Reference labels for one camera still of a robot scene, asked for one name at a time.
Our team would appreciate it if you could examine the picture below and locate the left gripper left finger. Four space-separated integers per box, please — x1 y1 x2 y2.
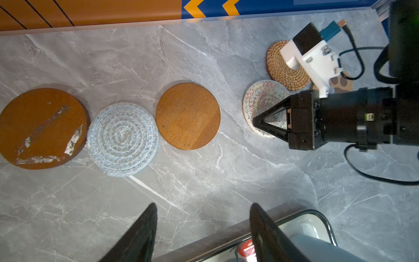
101 203 158 262

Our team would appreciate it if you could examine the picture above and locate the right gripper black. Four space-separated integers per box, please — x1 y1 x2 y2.
253 87 395 150

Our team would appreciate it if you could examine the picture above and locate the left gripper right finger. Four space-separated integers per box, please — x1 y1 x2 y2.
249 203 308 262

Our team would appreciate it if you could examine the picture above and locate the colourful zigzag rope coaster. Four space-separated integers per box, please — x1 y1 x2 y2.
242 80 290 138

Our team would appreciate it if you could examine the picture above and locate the woven rattan round coaster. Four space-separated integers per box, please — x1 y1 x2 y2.
266 40 310 91

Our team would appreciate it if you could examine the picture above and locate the light wooden round coaster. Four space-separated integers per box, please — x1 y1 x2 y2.
156 83 221 150

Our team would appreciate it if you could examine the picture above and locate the paw shaped brown coaster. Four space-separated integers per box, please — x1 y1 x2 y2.
329 76 354 93

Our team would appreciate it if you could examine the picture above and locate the light blue rope coaster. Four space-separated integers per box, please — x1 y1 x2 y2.
87 102 160 178

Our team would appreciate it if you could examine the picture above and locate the dark glossy wooden coaster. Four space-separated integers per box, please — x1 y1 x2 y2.
1 88 91 170

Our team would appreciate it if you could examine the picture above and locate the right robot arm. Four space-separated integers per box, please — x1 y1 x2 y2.
253 1 419 151

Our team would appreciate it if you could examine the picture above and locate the blue mug back middle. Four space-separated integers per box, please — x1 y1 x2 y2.
291 234 364 262

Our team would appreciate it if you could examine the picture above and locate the strawberry print white tray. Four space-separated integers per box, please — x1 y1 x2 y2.
196 209 338 262

